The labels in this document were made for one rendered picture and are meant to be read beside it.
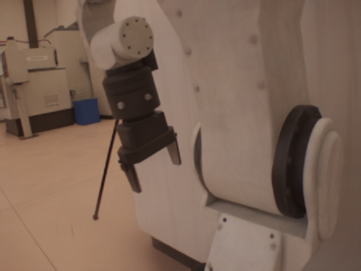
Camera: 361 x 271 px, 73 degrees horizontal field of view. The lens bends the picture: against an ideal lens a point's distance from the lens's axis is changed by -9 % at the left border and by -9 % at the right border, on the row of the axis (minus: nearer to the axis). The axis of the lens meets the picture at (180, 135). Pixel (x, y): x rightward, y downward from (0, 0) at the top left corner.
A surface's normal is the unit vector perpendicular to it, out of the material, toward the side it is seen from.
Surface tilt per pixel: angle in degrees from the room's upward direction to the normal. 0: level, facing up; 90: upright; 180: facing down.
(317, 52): 90
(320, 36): 90
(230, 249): 60
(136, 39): 90
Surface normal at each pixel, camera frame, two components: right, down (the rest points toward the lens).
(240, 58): -0.68, 0.40
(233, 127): -0.72, 0.19
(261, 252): -0.67, -0.29
